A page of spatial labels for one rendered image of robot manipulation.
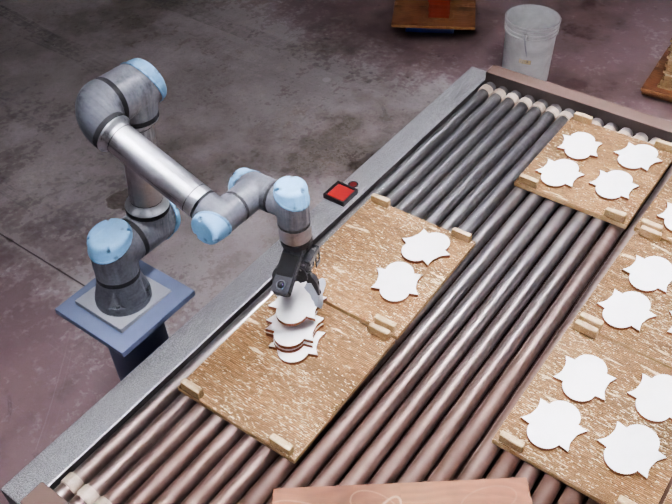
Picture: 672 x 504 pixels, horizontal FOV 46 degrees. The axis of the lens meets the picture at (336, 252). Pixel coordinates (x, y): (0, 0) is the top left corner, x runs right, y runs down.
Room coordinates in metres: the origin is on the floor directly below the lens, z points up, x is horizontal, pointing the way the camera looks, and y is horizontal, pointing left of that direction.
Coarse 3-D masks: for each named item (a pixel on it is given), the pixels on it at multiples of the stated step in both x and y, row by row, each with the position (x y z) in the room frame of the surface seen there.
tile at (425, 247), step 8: (424, 232) 1.62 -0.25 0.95; (408, 240) 1.59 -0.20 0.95; (416, 240) 1.59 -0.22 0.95; (424, 240) 1.59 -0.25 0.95; (432, 240) 1.59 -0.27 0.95; (440, 240) 1.58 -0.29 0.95; (448, 240) 1.58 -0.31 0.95; (408, 248) 1.56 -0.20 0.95; (416, 248) 1.56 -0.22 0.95; (424, 248) 1.56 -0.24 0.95; (432, 248) 1.55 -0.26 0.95; (440, 248) 1.55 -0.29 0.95; (448, 248) 1.56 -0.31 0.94; (408, 256) 1.53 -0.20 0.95; (416, 256) 1.53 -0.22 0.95; (424, 256) 1.52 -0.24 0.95; (432, 256) 1.52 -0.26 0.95; (440, 256) 1.52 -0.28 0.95; (448, 256) 1.53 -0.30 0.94; (424, 264) 1.50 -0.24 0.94
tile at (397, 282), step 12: (396, 264) 1.50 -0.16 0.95; (408, 264) 1.50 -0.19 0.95; (384, 276) 1.46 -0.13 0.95; (396, 276) 1.45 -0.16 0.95; (408, 276) 1.45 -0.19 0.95; (420, 276) 1.45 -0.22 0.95; (372, 288) 1.42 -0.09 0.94; (384, 288) 1.41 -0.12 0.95; (396, 288) 1.41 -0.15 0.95; (408, 288) 1.41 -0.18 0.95; (384, 300) 1.38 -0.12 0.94; (396, 300) 1.37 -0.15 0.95
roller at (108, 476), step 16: (496, 96) 2.32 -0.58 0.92; (480, 112) 2.23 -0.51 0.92; (464, 128) 2.15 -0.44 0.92; (448, 144) 2.06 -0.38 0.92; (432, 160) 1.98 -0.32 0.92; (416, 176) 1.91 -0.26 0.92; (400, 192) 1.84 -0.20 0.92; (176, 400) 1.11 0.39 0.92; (192, 400) 1.11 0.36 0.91; (160, 416) 1.07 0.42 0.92; (176, 416) 1.07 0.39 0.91; (144, 432) 1.02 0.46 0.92; (160, 432) 1.03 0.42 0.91; (128, 448) 0.98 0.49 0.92; (144, 448) 0.99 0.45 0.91; (112, 464) 0.95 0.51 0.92; (128, 464) 0.95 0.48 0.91; (96, 480) 0.91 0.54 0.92; (112, 480) 0.91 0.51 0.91; (80, 496) 0.87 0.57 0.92; (96, 496) 0.88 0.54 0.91
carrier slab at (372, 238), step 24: (360, 216) 1.71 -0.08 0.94; (384, 216) 1.71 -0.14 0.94; (408, 216) 1.70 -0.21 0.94; (336, 240) 1.62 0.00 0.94; (360, 240) 1.61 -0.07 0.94; (384, 240) 1.61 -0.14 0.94; (456, 240) 1.59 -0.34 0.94; (336, 264) 1.52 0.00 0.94; (360, 264) 1.52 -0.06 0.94; (384, 264) 1.51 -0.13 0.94; (432, 264) 1.50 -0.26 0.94; (456, 264) 1.50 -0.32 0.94; (336, 288) 1.43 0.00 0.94; (360, 288) 1.43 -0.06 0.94; (432, 288) 1.42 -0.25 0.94; (360, 312) 1.34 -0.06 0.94; (384, 312) 1.34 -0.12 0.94; (408, 312) 1.34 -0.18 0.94
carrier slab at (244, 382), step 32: (256, 320) 1.33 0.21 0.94; (352, 320) 1.32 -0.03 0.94; (224, 352) 1.23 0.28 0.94; (256, 352) 1.23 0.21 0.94; (320, 352) 1.22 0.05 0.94; (352, 352) 1.22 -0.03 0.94; (384, 352) 1.21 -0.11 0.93; (224, 384) 1.14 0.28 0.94; (256, 384) 1.13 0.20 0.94; (288, 384) 1.13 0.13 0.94; (320, 384) 1.12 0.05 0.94; (352, 384) 1.12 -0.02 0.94; (224, 416) 1.05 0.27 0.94; (256, 416) 1.04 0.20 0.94; (288, 416) 1.04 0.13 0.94; (320, 416) 1.04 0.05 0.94
